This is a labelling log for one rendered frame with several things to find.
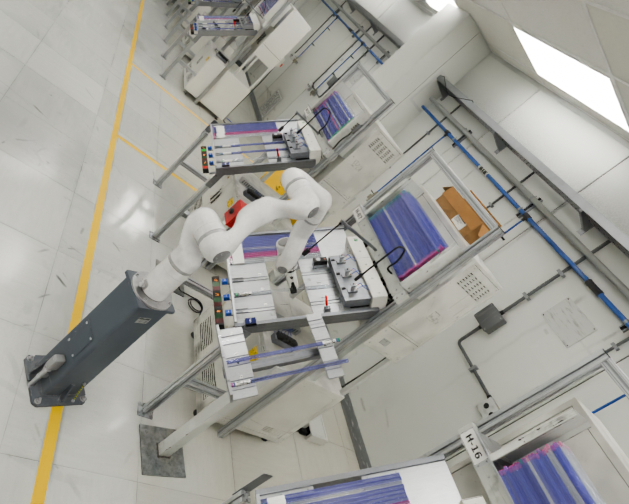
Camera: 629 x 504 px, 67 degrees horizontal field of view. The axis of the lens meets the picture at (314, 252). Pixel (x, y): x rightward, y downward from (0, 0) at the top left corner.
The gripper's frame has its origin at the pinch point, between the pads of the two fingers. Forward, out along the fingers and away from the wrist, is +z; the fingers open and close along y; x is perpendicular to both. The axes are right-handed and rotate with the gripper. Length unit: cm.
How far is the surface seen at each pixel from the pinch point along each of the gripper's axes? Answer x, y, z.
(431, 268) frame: -64, -22, -16
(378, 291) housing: -40.6, -15.0, -0.1
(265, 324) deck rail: 17.0, -21.1, -2.3
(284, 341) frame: 10.1, -5.7, 33.0
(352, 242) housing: -38.5, 24.3, -0.4
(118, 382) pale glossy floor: 97, -12, 26
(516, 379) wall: -137, -17, 116
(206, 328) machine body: 56, 33, 51
